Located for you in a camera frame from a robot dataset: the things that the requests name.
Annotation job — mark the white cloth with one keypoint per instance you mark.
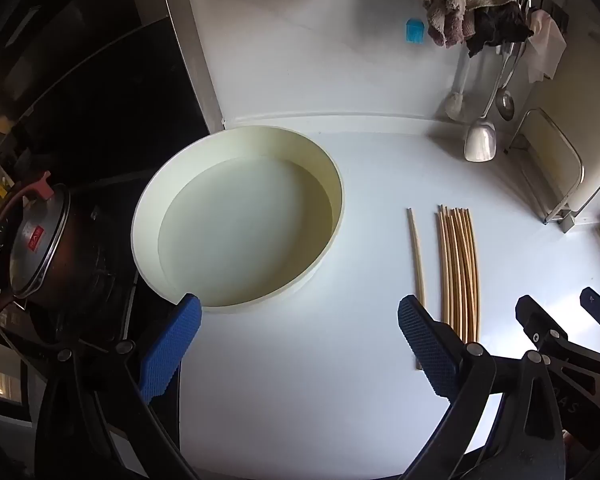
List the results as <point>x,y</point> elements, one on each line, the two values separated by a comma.
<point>547,45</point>

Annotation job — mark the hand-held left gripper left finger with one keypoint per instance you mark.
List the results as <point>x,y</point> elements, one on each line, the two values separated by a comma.
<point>172,340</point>

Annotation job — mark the white dish brush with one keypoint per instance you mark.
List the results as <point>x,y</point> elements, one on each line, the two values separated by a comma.
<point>455,106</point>

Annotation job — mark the dark cooking pot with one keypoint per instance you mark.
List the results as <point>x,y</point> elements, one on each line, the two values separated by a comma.
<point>85,255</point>

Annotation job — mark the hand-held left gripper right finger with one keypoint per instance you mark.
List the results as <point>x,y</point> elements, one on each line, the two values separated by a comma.
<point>425,345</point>

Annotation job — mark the dark cloth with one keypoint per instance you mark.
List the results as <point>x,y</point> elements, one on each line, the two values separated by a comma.
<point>500,27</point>

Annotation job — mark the black range hood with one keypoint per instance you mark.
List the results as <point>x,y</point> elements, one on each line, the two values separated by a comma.
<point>105,85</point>

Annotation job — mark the white round basin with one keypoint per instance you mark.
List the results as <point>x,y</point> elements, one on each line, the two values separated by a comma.
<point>240,235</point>

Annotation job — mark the beige board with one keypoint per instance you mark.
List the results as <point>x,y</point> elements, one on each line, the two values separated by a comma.
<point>552,160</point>

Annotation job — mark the bundle of wooden chopsticks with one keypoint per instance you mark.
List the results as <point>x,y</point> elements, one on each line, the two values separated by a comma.
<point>460,270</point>

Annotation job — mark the steel spatula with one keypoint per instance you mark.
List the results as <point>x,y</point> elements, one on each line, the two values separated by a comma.
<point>480,142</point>

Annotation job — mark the steel ladle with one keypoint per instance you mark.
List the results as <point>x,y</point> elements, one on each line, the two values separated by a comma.
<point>505,105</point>

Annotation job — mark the grey brown rag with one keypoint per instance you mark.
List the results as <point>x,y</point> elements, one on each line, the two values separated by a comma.
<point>450,0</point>

